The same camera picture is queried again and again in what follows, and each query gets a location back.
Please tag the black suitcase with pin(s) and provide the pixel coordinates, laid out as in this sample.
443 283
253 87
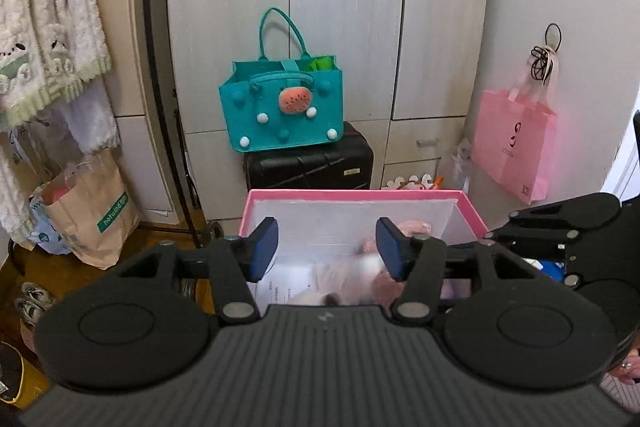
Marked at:
310 169

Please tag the blue patterned plastic bag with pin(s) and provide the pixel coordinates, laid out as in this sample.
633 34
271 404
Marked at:
47 232

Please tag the person's right hand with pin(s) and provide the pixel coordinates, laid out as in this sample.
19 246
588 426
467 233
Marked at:
631 364

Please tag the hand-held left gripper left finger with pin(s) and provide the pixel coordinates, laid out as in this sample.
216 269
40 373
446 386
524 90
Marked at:
262 249

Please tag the pink storage box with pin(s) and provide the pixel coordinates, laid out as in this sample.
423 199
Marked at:
325 227

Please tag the white fluffy green-trimmed cardigan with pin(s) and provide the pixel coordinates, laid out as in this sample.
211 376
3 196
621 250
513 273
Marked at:
45 7

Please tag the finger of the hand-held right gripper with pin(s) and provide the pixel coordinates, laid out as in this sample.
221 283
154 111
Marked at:
560 219

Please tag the white orange toy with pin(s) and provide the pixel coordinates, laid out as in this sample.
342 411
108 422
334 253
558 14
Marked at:
410 182

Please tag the white plush toy pink hat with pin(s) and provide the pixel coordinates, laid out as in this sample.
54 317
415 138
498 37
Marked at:
360 272

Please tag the person's right forearm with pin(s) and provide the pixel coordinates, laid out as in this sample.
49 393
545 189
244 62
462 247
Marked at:
625 394

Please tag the clear plastic bag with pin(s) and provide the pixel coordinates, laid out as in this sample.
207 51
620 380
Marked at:
462 172

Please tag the grey sneakers pair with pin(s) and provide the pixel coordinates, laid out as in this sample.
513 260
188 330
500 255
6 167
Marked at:
32 302

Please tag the black yellow bag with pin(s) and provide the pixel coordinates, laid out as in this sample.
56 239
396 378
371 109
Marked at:
15 377

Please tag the beige wardrobe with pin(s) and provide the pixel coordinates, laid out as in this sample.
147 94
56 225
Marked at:
350 7

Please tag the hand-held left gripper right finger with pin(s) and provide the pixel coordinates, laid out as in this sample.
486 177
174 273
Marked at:
390 252

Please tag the printed white paper sheet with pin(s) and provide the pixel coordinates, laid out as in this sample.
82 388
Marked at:
290 287

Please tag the black curved stand pole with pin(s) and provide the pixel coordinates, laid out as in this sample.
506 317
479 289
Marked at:
160 82

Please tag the pink shopping bag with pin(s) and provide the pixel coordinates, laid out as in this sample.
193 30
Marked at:
515 147

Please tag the brown paper bag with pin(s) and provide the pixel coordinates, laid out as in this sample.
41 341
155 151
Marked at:
95 217

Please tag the teal felt tote bag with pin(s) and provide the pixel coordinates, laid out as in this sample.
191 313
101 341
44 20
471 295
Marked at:
280 117

